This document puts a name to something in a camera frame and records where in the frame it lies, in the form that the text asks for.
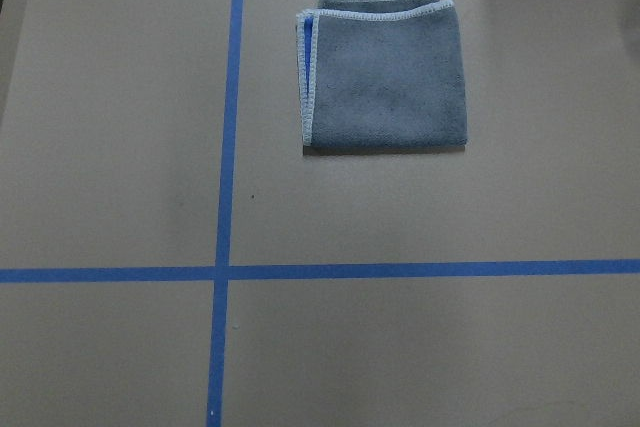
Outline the grey folded cloth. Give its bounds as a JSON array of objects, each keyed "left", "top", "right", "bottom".
[{"left": 296, "top": 0, "right": 468, "bottom": 152}]

